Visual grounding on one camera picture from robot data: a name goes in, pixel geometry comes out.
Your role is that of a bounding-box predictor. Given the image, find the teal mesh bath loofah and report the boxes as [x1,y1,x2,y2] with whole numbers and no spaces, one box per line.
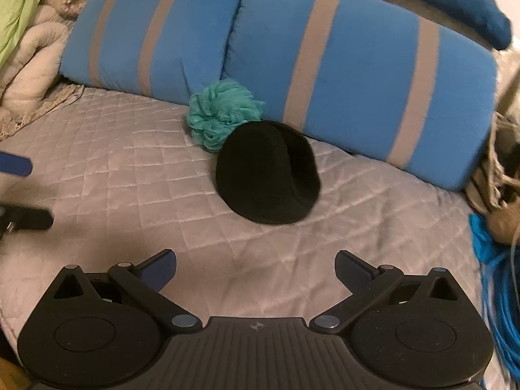
[186,78,266,154]

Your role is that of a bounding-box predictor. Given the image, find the grey quilted bedspread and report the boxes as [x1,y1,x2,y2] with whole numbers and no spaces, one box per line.
[0,83,500,374]

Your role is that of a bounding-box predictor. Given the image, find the blue cable coil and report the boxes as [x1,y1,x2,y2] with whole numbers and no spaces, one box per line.
[469,213,520,378]

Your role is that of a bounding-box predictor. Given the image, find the beige knotted cloth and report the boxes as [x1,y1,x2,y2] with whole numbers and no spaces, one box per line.
[465,49,520,244]

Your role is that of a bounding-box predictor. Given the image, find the beige comforter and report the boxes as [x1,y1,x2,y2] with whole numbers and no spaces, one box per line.
[0,0,110,131]

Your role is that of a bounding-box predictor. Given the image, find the dark blue blanket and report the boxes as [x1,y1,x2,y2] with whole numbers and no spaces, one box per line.
[106,0,512,49]

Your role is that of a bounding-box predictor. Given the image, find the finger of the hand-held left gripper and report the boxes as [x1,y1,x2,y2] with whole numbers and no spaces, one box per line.
[0,202,55,233]
[0,150,33,178]

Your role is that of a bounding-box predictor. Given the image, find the light green cloth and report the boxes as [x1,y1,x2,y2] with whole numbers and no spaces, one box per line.
[0,0,53,70]

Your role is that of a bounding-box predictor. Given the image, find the blue grey-striped pillow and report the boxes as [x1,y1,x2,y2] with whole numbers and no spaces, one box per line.
[221,0,498,191]
[59,0,243,108]

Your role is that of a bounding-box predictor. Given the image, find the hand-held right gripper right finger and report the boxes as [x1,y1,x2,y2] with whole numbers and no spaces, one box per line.
[309,251,462,334]

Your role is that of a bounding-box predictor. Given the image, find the black knit hat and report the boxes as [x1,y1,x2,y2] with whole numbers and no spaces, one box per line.
[215,121,321,225]

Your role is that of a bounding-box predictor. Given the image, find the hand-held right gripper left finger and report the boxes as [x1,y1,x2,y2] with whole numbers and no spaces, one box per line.
[53,249,202,331]

